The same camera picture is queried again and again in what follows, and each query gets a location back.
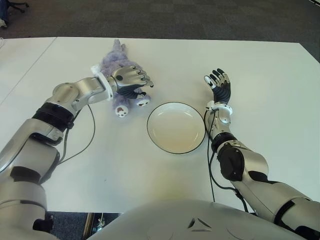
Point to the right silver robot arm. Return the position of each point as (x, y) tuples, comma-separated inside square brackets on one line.
[(257, 160)]

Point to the metal frame under table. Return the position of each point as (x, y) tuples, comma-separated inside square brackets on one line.
[(88, 222)]

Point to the white furniture edge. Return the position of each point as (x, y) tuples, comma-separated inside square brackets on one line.
[(315, 1)]

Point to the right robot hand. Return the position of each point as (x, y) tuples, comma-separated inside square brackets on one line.
[(222, 92)]

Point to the white sneaker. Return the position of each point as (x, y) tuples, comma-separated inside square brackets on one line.
[(3, 23)]

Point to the grey robot torso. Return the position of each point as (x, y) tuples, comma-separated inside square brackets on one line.
[(175, 220)]

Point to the white plate black rim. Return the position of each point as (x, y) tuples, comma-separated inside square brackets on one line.
[(176, 128)]

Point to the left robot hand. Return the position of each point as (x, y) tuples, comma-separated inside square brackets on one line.
[(127, 77)]

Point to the purple plush bunny doll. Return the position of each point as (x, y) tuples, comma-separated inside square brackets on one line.
[(112, 60)]

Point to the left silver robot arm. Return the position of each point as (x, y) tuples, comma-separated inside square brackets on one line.
[(32, 150)]

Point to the blue jeans leg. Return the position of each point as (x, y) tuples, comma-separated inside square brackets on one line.
[(3, 10)]

